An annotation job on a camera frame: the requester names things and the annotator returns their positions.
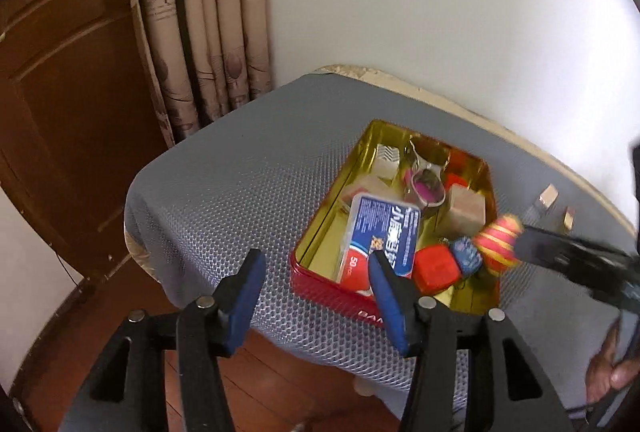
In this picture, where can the brown wooden door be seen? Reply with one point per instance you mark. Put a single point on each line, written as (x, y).
(65, 87)

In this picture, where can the person's right hand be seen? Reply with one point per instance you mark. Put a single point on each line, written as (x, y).
(602, 372)

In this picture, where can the long beige wooden block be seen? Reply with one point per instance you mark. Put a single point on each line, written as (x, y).
(546, 197)

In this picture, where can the beige leaf print curtain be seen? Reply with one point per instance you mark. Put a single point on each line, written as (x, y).
(200, 12)

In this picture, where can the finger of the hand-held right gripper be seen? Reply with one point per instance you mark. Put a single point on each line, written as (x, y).
(565, 249)

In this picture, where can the small cardboard box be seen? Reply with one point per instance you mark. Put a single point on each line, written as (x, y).
(465, 209)

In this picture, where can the silver metal plier tool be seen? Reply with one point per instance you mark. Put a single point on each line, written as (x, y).
(425, 182)

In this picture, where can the grey mesh table mat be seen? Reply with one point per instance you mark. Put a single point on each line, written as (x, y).
(225, 192)

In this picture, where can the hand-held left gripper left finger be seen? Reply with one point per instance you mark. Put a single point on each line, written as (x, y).
(245, 302)

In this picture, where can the red tin box gold inside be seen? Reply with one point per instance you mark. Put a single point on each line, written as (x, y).
(325, 262)

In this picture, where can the small beige wooden block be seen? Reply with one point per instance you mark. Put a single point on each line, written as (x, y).
(569, 218)

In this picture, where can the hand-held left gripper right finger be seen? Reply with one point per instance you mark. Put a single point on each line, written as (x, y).
(389, 299)

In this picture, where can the white small block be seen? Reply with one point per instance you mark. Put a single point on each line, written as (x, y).
(388, 160)

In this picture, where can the red rounded block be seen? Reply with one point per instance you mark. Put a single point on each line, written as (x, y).
(435, 269)

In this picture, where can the yellow red striped block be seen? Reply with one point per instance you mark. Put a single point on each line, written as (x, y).
(497, 242)

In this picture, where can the clear box blue red label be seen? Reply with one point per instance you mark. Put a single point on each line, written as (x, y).
(380, 232)

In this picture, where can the blue patterned small block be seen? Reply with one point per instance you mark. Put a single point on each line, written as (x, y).
(464, 254)

